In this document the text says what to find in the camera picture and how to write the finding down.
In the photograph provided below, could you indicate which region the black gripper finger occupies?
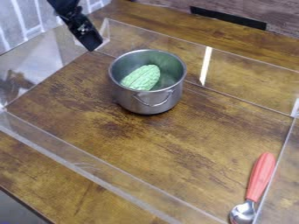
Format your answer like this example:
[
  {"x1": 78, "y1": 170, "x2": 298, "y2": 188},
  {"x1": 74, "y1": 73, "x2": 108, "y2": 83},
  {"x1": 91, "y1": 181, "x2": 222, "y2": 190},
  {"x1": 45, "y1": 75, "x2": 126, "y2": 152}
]
[{"x1": 63, "y1": 12, "x2": 106, "y2": 53}]

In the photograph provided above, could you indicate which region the clear acrylic tray barrier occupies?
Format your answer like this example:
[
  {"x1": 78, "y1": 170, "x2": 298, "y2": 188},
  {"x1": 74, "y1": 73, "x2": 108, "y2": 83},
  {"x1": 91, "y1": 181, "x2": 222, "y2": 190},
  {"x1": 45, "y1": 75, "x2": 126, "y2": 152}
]
[{"x1": 0, "y1": 18, "x2": 299, "y2": 224}]

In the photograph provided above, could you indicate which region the green bumpy gourd toy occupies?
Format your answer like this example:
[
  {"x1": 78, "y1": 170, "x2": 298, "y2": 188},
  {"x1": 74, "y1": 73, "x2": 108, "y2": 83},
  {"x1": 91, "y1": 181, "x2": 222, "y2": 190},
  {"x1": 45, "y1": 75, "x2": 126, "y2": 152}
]
[{"x1": 120, "y1": 65, "x2": 160, "y2": 91}]

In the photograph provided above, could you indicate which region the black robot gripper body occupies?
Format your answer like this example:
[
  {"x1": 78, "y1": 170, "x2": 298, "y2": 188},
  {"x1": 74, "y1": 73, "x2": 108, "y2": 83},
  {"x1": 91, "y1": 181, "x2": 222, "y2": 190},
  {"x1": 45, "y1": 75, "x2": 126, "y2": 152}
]
[{"x1": 47, "y1": 0, "x2": 84, "y2": 22}]

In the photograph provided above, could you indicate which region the silver metal pot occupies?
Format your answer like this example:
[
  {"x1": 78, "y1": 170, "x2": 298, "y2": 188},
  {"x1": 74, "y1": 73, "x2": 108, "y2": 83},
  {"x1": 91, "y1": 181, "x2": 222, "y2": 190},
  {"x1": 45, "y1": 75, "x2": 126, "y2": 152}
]
[{"x1": 108, "y1": 49, "x2": 187, "y2": 115}]

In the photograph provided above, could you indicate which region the black wall slot strip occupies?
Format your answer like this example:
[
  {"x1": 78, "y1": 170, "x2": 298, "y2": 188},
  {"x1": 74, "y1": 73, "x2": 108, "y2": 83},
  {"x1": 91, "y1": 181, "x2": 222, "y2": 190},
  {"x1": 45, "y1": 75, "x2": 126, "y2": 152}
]
[{"x1": 190, "y1": 6, "x2": 267, "y2": 31}]

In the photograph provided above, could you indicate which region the red handled metal spoon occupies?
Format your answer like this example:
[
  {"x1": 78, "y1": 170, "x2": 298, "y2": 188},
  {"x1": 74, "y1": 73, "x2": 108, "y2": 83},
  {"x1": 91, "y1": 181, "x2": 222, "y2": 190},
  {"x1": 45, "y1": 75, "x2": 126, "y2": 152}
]
[{"x1": 228, "y1": 152, "x2": 276, "y2": 224}]

